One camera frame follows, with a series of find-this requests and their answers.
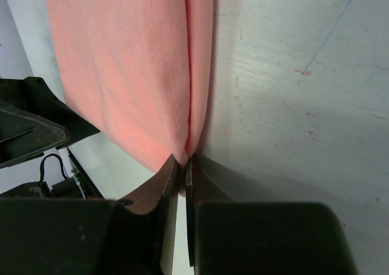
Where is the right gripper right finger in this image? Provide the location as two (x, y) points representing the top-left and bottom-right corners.
(185, 155), (232, 267)

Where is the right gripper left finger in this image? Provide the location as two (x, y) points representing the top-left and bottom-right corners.
(120, 155), (179, 274)

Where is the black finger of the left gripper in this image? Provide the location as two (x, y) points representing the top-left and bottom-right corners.
(1, 76), (100, 168)

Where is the salmon pink t shirt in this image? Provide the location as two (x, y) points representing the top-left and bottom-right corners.
(45, 0), (213, 171)

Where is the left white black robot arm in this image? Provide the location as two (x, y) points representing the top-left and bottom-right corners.
(1, 76), (102, 199)

